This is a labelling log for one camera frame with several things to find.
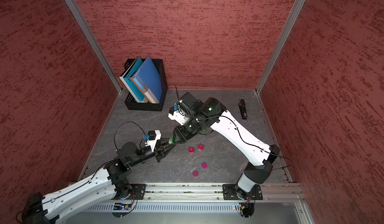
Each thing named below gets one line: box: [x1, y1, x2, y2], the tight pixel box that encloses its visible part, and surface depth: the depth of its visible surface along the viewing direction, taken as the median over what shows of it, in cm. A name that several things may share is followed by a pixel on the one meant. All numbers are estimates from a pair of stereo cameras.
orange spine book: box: [130, 76, 152, 104], surface depth 91 cm
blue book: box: [133, 56, 162, 104], surface depth 99 cm
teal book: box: [123, 56, 145, 102], surface depth 94 cm
